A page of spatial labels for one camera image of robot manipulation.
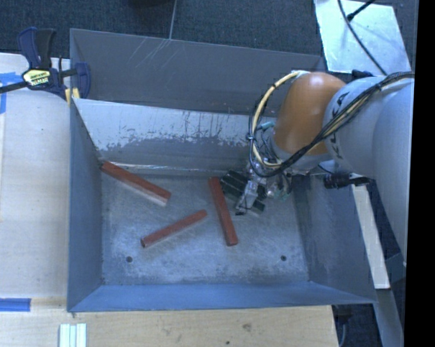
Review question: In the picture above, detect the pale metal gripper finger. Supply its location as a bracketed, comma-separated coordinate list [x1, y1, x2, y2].
[244, 180, 262, 210]
[234, 190, 251, 217]

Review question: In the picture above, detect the dark green flat block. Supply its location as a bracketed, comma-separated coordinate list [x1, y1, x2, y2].
[218, 178, 267, 215]

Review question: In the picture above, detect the red-brown flat block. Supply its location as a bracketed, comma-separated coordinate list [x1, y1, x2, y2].
[204, 175, 242, 248]
[139, 206, 209, 252]
[98, 159, 173, 208]

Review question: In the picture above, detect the grey metal bin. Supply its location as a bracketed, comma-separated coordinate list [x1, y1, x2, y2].
[57, 27, 390, 326]

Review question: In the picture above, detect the pale wood board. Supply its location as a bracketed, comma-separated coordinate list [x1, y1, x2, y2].
[0, 86, 78, 302]

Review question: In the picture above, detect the black cylinder on white bracket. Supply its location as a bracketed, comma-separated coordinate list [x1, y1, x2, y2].
[323, 172, 372, 192]

